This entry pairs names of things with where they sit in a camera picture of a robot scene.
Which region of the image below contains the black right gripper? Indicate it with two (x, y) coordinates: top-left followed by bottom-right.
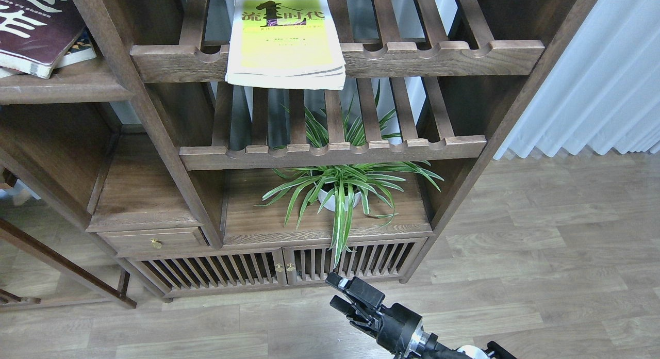
(325, 273), (423, 357)

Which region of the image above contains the yellow green paperback book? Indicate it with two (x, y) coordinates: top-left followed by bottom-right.
(225, 0), (346, 91)

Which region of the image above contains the white green illustrated book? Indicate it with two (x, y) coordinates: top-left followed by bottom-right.
(0, 31), (97, 79)

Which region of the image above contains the dark maroon thick book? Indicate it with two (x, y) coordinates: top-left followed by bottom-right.
(1, 0), (86, 79)

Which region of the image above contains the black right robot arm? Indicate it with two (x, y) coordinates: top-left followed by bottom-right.
(325, 272), (514, 358)

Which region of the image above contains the white plant pot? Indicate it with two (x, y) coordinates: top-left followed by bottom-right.
(318, 185), (361, 213)

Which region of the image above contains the green spider plant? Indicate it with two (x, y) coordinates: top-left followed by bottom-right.
(256, 80), (445, 269)

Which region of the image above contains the dark wooden bookshelf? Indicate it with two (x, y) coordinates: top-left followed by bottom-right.
(2, 0), (597, 300)

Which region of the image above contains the white pleated curtain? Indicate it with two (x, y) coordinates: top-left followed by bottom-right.
(494, 0), (659, 159)

